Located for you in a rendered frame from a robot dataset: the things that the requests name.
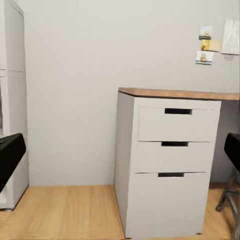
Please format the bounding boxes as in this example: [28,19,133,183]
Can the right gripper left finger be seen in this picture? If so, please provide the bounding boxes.
[0,133,26,194]

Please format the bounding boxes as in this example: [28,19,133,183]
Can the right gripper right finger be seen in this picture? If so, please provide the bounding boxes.
[224,132,240,173]

